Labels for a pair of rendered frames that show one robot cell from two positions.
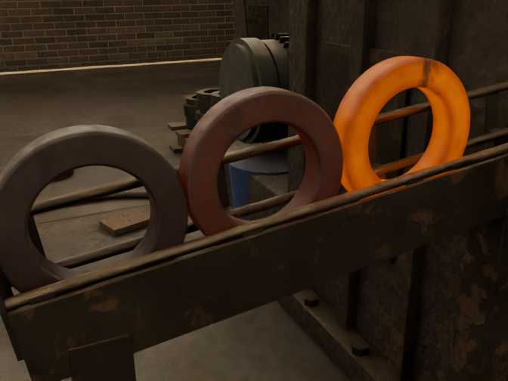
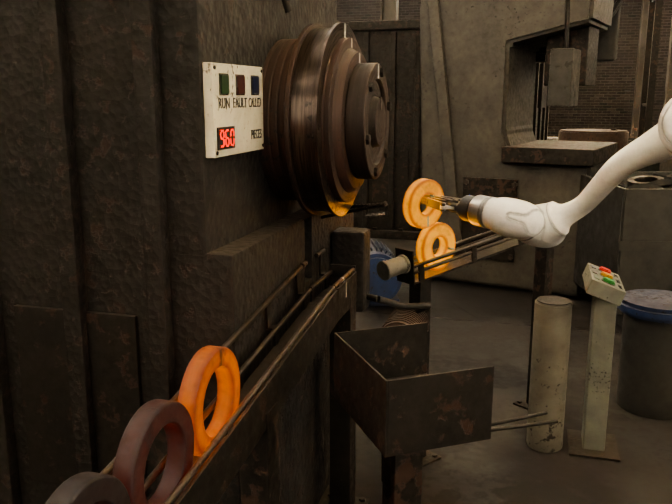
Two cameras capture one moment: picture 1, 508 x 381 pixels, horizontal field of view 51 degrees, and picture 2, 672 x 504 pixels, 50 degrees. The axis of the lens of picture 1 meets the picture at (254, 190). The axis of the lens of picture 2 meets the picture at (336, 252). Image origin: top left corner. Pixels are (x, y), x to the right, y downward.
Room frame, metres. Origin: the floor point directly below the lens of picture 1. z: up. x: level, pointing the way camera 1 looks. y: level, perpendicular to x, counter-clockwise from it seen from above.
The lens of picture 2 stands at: (-0.27, 0.56, 1.18)
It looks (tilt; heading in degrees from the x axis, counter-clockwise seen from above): 12 degrees down; 310
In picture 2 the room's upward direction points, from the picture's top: straight up
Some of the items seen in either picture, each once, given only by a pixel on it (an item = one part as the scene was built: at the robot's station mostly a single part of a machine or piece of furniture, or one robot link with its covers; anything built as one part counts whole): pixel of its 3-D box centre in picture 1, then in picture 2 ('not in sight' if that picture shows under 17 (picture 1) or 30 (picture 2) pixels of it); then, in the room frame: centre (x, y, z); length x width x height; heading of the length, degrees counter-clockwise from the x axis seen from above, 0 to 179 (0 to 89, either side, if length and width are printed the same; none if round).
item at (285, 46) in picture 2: not in sight; (300, 121); (0.98, -0.81, 1.12); 0.47 x 0.10 x 0.47; 114
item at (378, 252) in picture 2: not in sight; (370, 270); (2.20, -2.73, 0.17); 0.57 x 0.31 x 0.34; 134
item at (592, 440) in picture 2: not in sight; (599, 361); (0.51, -1.76, 0.31); 0.24 x 0.16 x 0.62; 114
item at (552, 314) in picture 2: not in sight; (548, 374); (0.64, -1.66, 0.26); 0.12 x 0.12 x 0.52
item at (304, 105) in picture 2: not in sight; (332, 121); (0.91, -0.84, 1.11); 0.47 x 0.06 x 0.47; 114
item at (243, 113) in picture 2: not in sight; (236, 109); (0.87, -0.49, 1.15); 0.26 x 0.02 x 0.18; 114
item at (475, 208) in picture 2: not in sight; (483, 211); (0.70, -1.27, 0.86); 0.09 x 0.06 x 0.09; 79
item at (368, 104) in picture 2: not in sight; (370, 121); (0.82, -0.88, 1.11); 0.28 x 0.06 x 0.28; 114
